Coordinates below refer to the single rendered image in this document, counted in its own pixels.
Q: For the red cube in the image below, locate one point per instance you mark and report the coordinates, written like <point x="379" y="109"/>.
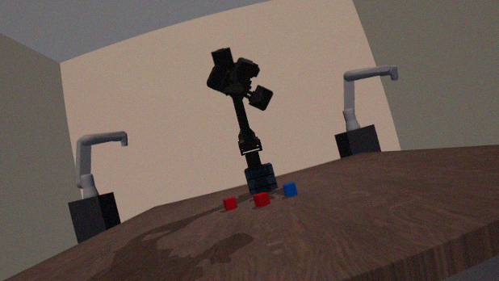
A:
<point x="261" y="199"/>
<point x="230" y="203"/>

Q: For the blue cube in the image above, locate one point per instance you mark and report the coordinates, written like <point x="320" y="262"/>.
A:
<point x="289" y="189"/>

